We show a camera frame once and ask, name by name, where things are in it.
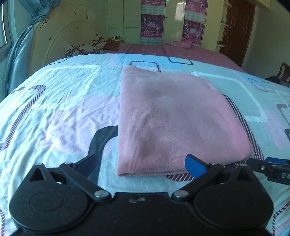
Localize brown wooden door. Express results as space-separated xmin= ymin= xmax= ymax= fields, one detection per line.
xmin=220 ymin=0 xmax=255 ymax=66

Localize upper left pink poster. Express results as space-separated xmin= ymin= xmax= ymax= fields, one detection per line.
xmin=141 ymin=0 xmax=165 ymax=16

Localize lower left pink poster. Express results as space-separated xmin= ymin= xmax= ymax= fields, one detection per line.
xmin=140 ymin=14 xmax=164 ymax=46

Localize window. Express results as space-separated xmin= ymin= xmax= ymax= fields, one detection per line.
xmin=1 ymin=1 xmax=15 ymax=62

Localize white blue patterned bedsheet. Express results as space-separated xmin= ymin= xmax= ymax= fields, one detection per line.
xmin=1 ymin=54 xmax=289 ymax=235

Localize patterned white brown pillow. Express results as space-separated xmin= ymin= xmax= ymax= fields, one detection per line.
xmin=64 ymin=34 xmax=108 ymax=57

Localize blue curtain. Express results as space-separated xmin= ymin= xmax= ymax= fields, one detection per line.
xmin=3 ymin=1 xmax=60 ymax=94

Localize lower right pink poster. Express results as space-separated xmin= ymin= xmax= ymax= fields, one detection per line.
xmin=181 ymin=20 xmax=204 ymax=46

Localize crumpled pink cloth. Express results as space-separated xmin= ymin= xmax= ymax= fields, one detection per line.
xmin=165 ymin=41 xmax=195 ymax=50

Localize pink knit sweater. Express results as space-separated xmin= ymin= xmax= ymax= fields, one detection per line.
xmin=116 ymin=65 xmax=253 ymax=176

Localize pink poster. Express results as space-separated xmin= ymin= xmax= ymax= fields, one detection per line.
xmin=141 ymin=0 xmax=165 ymax=16
xmin=140 ymin=14 xmax=164 ymax=46
xmin=185 ymin=0 xmax=207 ymax=23
xmin=181 ymin=20 xmax=204 ymax=46

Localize upper right pink poster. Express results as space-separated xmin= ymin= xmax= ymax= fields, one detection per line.
xmin=185 ymin=0 xmax=207 ymax=23

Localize dark wooden chair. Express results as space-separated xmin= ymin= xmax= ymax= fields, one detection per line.
xmin=266 ymin=62 xmax=290 ymax=87

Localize orange striped pillow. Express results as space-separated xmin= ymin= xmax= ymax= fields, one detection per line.
xmin=103 ymin=38 xmax=120 ymax=51

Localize cream corner shelves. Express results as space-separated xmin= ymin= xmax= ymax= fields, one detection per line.
xmin=215 ymin=1 xmax=231 ymax=52

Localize cream glossy wardrobe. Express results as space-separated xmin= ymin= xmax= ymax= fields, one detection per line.
xmin=105 ymin=0 xmax=271 ymax=53

